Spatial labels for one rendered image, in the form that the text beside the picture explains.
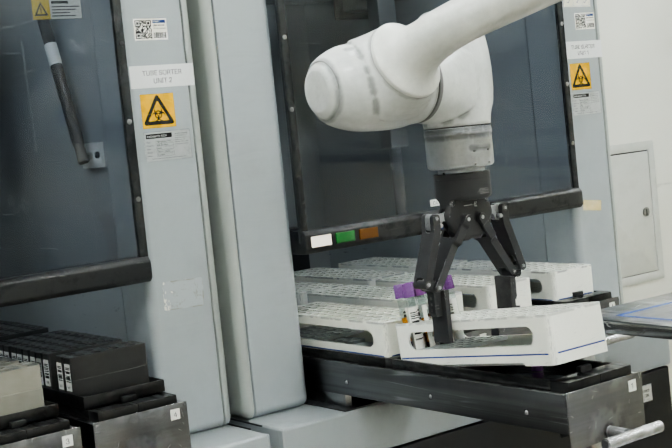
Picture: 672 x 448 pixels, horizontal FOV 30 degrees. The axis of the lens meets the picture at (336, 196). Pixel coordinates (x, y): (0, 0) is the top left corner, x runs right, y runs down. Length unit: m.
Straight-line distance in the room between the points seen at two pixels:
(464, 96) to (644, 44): 2.61
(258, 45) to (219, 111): 0.12
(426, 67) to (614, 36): 2.63
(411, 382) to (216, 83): 0.50
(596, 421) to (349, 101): 0.48
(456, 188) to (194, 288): 0.40
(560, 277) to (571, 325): 0.61
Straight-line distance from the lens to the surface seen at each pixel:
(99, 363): 1.70
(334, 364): 1.85
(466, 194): 1.64
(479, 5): 1.46
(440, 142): 1.64
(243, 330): 1.83
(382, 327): 1.77
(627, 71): 4.13
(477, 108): 1.64
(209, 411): 1.81
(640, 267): 4.14
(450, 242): 1.65
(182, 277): 1.77
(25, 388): 1.66
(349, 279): 2.33
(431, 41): 1.47
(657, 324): 1.85
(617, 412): 1.58
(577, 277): 2.20
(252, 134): 1.83
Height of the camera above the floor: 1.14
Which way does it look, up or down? 3 degrees down
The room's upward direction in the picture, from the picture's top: 6 degrees counter-clockwise
